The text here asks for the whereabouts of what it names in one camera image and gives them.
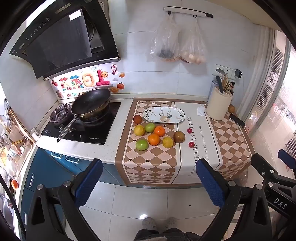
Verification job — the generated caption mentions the checkered brown table mat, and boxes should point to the checkered brown table mat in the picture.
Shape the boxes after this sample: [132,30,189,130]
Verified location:
[115,97,252,186]

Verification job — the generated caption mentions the patterned oval plate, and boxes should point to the patterned oval plate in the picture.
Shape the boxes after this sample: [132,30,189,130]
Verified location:
[143,107,186,124]

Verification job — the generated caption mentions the person's grey slipper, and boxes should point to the person's grey slipper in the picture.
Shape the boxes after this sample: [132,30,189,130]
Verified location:
[166,217,178,229]
[142,217,156,231]

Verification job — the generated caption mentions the black wok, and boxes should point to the black wok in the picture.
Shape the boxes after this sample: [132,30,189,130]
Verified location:
[57,88,112,142]

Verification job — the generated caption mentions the window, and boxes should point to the window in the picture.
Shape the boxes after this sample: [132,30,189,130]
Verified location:
[240,28,296,163]

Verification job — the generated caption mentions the brown pear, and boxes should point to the brown pear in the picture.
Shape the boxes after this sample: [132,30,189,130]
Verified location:
[173,131,186,143]

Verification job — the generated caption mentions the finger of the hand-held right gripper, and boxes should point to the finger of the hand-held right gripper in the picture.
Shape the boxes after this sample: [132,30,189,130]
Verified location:
[251,153,279,183]
[277,149,296,168]

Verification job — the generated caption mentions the black range hood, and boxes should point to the black range hood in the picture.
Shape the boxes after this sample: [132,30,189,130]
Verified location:
[9,0,122,79]

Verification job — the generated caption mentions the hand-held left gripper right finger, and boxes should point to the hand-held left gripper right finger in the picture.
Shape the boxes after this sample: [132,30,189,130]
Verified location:
[196,159,273,241]

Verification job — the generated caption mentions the colourful letter wall sticker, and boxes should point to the colourful letter wall sticker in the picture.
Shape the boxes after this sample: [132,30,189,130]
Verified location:
[51,70,111,98]

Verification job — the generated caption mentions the black smartphone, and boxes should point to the black smartphone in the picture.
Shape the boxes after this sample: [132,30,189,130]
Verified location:
[229,113,246,128]

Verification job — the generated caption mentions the cream utensil holder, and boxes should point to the cream utensil holder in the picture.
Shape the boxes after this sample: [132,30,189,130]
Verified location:
[206,88,233,121]

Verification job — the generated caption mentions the white cup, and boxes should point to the white cup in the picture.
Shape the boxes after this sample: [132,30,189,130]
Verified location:
[30,128,41,142]

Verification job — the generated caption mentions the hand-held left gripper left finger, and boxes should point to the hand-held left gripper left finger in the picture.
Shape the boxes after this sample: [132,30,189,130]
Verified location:
[27,159,103,241]

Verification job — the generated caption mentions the wooden chopsticks bundle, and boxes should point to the wooden chopsticks bundle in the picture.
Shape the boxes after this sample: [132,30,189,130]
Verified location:
[221,74,232,94]

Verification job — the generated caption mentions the plastic bag of eggs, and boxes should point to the plastic bag of eggs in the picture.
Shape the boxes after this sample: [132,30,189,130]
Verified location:
[179,16,207,64]

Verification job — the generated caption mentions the white wall hook rail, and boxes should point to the white wall hook rail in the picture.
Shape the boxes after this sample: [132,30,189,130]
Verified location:
[163,6,213,18]

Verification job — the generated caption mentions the clear plastic bag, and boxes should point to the clear plastic bag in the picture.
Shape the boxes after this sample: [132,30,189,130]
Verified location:
[148,13,180,62]

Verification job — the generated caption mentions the white wall socket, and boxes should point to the white wall socket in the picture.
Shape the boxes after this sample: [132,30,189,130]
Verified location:
[214,65,234,76]

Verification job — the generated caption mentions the black gas stove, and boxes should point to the black gas stove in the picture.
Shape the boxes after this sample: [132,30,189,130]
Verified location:
[41,102,122,145]

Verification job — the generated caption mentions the yellow citrus fruit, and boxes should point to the yellow citrus fruit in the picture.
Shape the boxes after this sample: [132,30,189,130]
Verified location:
[162,137,174,149]
[134,125,146,137]

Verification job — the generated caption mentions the black cable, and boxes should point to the black cable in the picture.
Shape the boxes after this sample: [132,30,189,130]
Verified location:
[0,173,26,241]

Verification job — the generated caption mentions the person's dark trousers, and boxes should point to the person's dark trousers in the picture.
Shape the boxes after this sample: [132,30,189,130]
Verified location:
[134,228,201,241]

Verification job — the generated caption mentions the black handled knife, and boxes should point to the black handled knife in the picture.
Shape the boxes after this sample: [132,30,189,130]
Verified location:
[215,75,224,94]

